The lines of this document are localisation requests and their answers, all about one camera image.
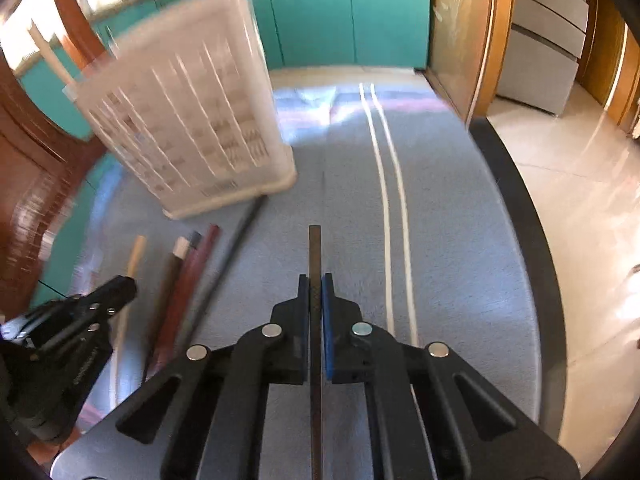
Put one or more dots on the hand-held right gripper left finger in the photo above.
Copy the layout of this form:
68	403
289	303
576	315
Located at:
303	330

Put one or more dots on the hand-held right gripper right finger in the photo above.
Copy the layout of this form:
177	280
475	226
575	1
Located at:
328	330

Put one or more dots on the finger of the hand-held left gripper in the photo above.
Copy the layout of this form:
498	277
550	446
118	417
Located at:
117	290

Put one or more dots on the beige chopstick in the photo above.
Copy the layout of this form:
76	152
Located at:
132	270

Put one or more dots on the dark brown chopstick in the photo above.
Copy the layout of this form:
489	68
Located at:
167	300

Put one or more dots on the red-brown chopstick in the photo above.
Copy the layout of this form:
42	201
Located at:
186	280
205	255

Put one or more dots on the dark grey chopstick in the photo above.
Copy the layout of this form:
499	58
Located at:
315	250

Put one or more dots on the thin black chopstick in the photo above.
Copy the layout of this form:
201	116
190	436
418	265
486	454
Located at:
235	250

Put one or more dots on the grey plastic utensil basket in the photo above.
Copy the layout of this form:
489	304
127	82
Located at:
175	110

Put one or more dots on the cream chopstick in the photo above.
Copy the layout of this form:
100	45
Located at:
52	57

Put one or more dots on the blue plaid cloth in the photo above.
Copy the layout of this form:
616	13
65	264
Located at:
450	260

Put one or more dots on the carved wooden chair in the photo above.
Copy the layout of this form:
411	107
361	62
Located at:
30	170

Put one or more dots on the teal lower kitchen cabinets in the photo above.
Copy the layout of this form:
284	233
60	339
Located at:
320	15

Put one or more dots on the wooden framed glass door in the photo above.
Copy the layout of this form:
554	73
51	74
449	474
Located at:
460	35

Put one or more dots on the silver refrigerator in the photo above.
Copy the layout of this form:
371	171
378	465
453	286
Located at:
545	50

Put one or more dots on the brown wooden door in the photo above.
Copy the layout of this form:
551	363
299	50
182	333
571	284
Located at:
607	50

